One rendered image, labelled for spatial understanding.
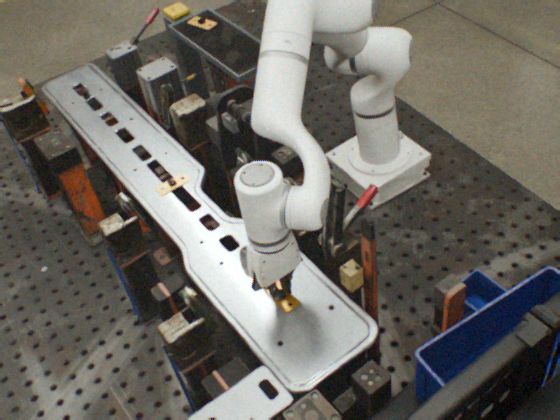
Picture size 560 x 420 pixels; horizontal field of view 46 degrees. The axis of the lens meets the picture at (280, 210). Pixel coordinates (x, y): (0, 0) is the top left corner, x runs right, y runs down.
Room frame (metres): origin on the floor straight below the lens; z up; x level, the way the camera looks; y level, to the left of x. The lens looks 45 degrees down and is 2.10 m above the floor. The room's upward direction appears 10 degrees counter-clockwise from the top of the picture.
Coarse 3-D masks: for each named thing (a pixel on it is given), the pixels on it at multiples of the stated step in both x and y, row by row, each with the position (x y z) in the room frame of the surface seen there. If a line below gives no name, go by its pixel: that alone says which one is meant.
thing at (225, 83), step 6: (210, 66) 1.62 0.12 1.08; (216, 66) 1.58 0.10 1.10; (216, 72) 1.59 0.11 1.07; (222, 72) 1.55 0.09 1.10; (216, 78) 1.60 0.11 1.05; (222, 78) 1.57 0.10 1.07; (228, 78) 1.55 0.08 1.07; (216, 84) 1.61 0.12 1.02; (222, 84) 1.58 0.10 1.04; (228, 84) 1.55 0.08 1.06; (234, 84) 1.56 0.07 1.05; (240, 84) 1.57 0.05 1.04; (246, 84) 1.58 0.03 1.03; (216, 90) 1.62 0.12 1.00; (222, 90) 1.58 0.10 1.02
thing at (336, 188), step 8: (336, 184) 0.92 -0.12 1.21; (344, 184) 0.92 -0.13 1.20; (336, 192) 0.90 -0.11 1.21; (344, 192) 0.90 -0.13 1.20; (336, 200) 0.89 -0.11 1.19; (344, 200) 0.90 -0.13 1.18; (328, 208) 0.92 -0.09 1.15; (336, 208) 0.89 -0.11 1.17; (328, 216) 0.91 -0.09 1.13; (336, 216) 0.89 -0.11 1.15; (328, 224) 0.91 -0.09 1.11; (336, 224) 0.89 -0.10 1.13; (328, 232) 0.91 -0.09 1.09; (336, 232) 0.89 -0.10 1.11; (336, 240) 0.89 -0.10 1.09
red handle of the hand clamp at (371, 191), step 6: (372, 186) 0.96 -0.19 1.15; (366, 192) 0.95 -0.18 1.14; (372, 192) 0.95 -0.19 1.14; (360, 198) 0.95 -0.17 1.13; (366, 198) 0.94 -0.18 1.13; (372, 198) 0.94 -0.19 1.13; (360, 204) 0.94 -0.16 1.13; (366, 204) 0.94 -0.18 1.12; (354, 210) 0.94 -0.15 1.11; (360, 210) 0.93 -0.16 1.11; (348, 216) 0.93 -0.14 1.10; (354, 216) 0.92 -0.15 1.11; (348, 222) 0.92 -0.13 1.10; (342, 228) 0.91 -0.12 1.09; (348, 228) 0.91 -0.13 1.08; (342, 234) 0.91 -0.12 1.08; (330, 240) 0.90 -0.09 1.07; (330, 246) 0.89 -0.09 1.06
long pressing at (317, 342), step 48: (48, 96) 1.75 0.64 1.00; (96, 96) 1.69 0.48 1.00; (96, 144) 1.46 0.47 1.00; (144, 144) 1.42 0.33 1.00; (144, 192) 1.23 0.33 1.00; (192, 192) 1.20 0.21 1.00; (192, 240) 1.04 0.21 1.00; (240, 240) 1.01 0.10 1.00; (240, 288) 0.88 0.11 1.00; (336, 288) 0.83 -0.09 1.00; (240, 336) 0.76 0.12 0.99; (288, 336) 0.74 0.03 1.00; (336, 336) 0.72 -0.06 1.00; (288, 384) 0.63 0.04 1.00
